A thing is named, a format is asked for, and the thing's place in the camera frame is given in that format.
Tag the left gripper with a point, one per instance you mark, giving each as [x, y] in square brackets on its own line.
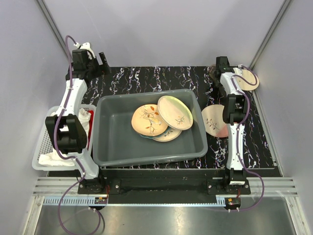
[103, 68]

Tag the dark transparent glass plate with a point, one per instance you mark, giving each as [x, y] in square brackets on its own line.
[212, 69]

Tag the pink and cream plate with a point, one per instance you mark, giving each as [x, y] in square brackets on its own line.
[213, 120]

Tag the cream green plate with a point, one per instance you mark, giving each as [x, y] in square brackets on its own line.
[175, 113]

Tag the cream leaf pattern plate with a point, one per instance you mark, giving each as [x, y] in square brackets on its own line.
[147, 121]

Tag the cream and blue plate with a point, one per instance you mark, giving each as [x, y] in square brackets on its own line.
[168, 135]

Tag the teal embossed plate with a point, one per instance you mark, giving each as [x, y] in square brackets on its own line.
[147, 137]

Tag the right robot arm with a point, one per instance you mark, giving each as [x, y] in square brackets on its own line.
[236, 107]

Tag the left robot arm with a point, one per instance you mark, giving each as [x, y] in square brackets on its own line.
[66, 132]

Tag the grey plastic bin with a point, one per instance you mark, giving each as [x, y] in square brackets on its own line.
[124, 133]

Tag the beige wooden round plate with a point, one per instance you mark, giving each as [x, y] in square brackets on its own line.
[252, 81]

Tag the white cloth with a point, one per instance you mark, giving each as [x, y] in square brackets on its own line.
[51, 158]

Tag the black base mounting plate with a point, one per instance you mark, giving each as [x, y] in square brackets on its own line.
[164, 186]

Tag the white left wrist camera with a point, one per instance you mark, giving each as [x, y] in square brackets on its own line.
[86, 46]

